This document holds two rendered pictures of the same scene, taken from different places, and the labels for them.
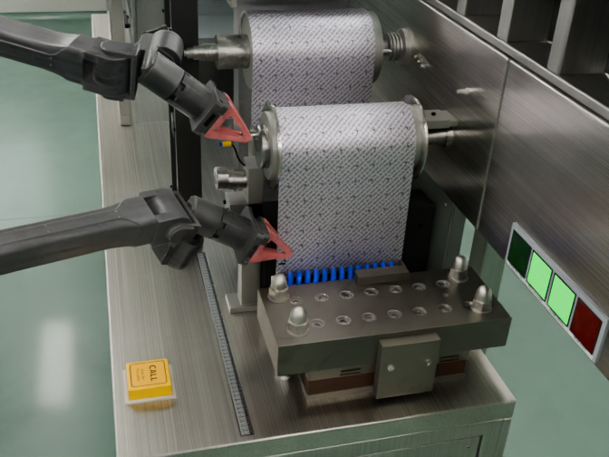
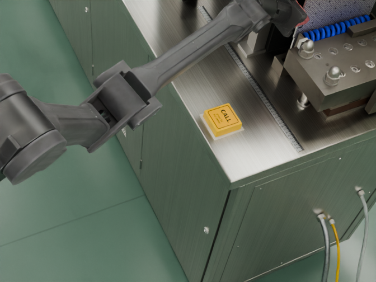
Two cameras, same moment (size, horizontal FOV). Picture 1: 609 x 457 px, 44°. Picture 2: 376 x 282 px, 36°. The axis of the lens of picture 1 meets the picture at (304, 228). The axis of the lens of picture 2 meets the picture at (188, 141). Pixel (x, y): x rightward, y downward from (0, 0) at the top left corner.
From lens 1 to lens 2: 0.65 m
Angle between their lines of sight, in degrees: 27
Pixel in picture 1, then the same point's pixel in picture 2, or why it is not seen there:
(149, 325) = (197, 75)
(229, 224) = (281, 9)
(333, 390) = (341, 112)
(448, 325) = not seen: outside the picture
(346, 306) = (352, 57)
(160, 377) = (233, 118)
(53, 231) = (200, 46)
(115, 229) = (230, 34)
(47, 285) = not seen: outside the picture
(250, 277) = (263, 33)
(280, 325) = (318, 78)
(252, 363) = (279, 97)
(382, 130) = not seen: outside the picture
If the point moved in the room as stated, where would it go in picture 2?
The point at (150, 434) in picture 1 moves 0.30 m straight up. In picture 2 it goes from (241, 159) to (269, 72)
